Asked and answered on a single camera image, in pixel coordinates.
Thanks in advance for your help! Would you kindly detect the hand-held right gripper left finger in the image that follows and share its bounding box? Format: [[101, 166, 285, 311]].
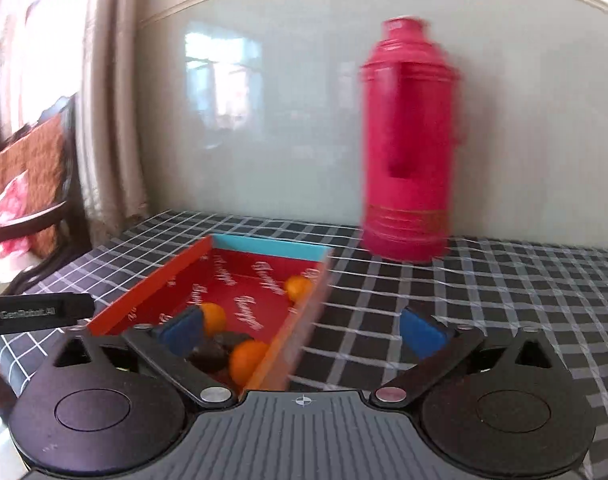
[[51, 306, 239, 409]]

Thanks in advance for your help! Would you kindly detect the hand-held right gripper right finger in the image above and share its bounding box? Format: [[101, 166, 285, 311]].
[[371, 306, 557, 408]]

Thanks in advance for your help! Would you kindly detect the small orange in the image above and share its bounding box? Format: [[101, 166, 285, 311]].
[[286, 275, 315, 303], [201, 302, 227, 337]]

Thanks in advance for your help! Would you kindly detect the large orange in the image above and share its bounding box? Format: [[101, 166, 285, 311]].
[[229, 340, 271, 387]]

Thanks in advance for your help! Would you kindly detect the colourful cardboard box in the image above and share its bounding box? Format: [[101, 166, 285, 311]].
[[86, 233, 333, 392]]

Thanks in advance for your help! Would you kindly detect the black white checked tablecloth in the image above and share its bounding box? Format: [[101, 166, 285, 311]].
[[0, 210, 608, 480]]

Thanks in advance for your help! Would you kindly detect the red plastic bag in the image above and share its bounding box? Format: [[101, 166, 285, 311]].
[[0, 170, 36, 261]]

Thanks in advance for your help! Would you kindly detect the wooden chair with orange cushion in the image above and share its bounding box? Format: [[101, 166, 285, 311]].
[[0, 92, 92, 297]]

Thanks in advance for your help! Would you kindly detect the red thermos flask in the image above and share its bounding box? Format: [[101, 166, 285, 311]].
[[359, 16, 465, 263]]

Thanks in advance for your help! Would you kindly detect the beige curtain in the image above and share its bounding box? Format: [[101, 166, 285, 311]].
[[80, 0, 151, 243]]

